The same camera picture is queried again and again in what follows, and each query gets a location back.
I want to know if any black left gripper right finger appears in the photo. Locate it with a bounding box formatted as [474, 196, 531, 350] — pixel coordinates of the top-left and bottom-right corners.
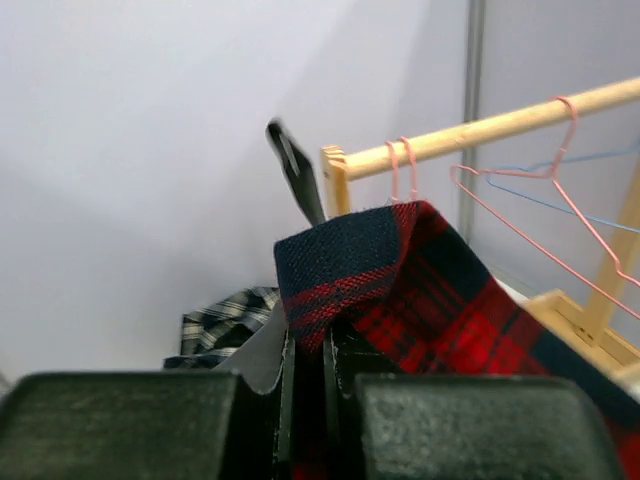
[322, 324, 400, 460]

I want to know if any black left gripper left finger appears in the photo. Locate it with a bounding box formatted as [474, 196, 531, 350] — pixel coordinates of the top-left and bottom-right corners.
[214, 300, 295, 460]

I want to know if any navy white plaid skirt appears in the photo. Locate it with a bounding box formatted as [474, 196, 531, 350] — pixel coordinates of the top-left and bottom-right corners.
[162, 286, 279, 370]

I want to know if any red black plaid skirt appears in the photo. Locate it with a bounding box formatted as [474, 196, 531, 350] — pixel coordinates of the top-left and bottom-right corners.
[264, 118, 640, 480]

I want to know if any pink hanger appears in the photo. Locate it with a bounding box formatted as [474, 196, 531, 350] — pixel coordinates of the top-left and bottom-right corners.
[400, 136, 418, 201]
[449, 95, 640, 321]
[386, 141, 399, 204]

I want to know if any light blue wire hanger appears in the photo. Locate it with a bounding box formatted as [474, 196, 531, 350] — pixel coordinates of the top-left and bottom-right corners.
[484, 139, 640, 236]

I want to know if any wooden clothes rack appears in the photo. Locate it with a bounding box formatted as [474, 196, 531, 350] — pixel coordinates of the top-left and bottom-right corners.
[319, 75, 640, 391]

